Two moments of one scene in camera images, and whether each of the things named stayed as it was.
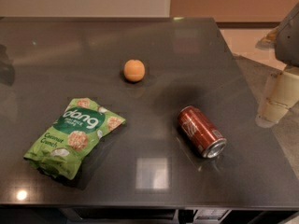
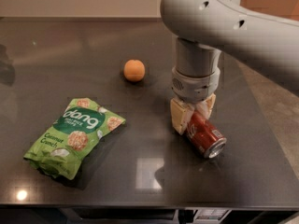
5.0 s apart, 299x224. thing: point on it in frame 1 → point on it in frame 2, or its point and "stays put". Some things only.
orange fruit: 134,70 stays put
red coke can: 201,133 stays put
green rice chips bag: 61,150 stays put
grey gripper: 288,38 → 193,87
